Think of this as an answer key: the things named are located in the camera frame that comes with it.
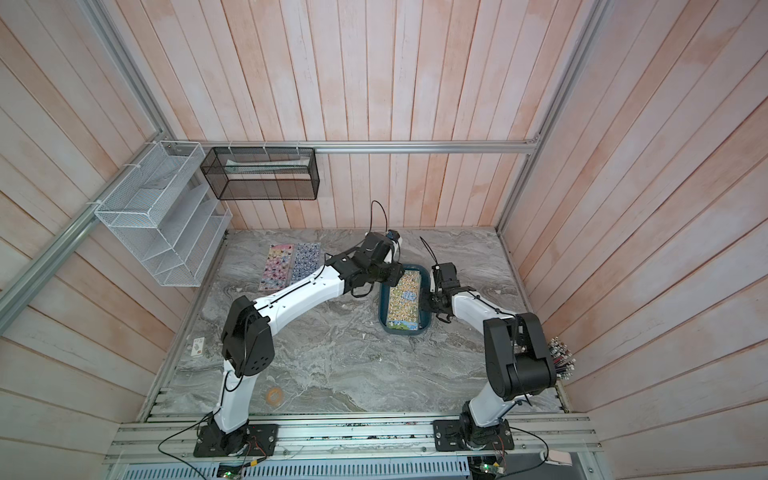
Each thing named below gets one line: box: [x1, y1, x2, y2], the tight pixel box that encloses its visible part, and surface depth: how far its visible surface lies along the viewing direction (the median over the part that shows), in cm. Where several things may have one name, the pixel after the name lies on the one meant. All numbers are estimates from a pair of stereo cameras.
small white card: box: [190, 337, 205, 357], surface depth 90 cm
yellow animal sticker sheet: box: [386, 270, 421, 331], surface depth 95 cm
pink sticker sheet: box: [259, 244, 294, 291], surface depth 110 cm
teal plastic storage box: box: [378, 264, 433, 335], surface depth 95 cm
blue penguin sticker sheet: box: [291, 242, 321, 285], surface depth 113 cm
